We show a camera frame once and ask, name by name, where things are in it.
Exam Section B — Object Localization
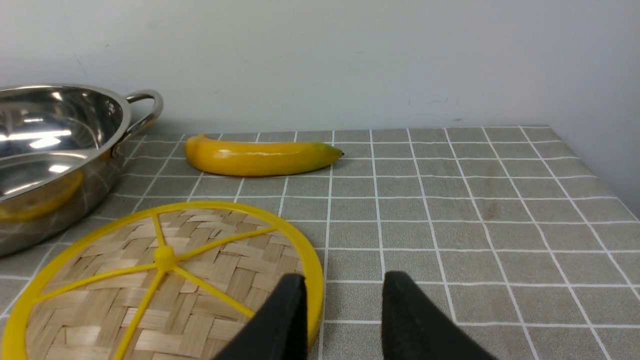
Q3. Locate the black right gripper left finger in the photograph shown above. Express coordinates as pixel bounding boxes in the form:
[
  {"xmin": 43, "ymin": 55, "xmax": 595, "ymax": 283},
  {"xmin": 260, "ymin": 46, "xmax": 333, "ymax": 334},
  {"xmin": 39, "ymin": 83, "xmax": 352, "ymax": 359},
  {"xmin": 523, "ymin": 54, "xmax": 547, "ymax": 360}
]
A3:
[{"xmin": 214, "ymin": 273, "xmax": 309, "ymax": 360}]

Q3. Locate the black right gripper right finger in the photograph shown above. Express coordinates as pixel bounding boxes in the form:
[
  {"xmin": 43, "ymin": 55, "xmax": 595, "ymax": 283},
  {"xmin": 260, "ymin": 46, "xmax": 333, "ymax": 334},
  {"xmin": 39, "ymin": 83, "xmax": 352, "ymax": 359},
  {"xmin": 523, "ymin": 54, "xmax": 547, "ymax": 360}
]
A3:
[{"xmin": 382, "ymin": 271, "xmax": 496, "ymax": 360}]

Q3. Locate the yellow banana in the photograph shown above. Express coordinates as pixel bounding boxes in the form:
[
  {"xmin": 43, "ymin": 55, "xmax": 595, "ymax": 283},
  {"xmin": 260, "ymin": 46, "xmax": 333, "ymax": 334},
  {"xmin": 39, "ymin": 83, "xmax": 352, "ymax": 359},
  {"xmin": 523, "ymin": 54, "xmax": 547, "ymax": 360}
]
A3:
[{"xmin": 183, "ymin": 134, "xmax": 345, "ymax": 177}]

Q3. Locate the grey checkered tablecloth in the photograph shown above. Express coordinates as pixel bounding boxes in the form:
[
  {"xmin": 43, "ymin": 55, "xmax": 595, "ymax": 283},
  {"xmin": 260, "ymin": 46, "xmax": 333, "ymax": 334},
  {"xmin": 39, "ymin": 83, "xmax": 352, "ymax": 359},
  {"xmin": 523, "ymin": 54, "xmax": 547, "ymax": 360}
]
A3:
[{"xmin": 1, "ymin": 126, "xmax": 639, "ymax": 360}]

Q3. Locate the stainless steel pot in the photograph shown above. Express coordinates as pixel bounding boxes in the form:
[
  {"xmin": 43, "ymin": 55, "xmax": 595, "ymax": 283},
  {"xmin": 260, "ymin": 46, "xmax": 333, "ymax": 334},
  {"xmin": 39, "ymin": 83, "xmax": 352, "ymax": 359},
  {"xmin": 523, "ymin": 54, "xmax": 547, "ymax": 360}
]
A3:
[{"xmin": 0, "ymin": 83, "xmax": 164, "ymax": 256}]

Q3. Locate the yellow bamboo steamer lid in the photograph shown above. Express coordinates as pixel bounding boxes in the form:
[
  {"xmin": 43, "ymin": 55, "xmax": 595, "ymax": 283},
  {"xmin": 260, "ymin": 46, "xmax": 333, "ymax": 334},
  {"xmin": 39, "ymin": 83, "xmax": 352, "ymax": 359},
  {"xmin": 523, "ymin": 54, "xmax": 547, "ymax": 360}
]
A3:
[{"xmin": 1, "ymin": 202, "xmax": 325, "ymax": 360}]

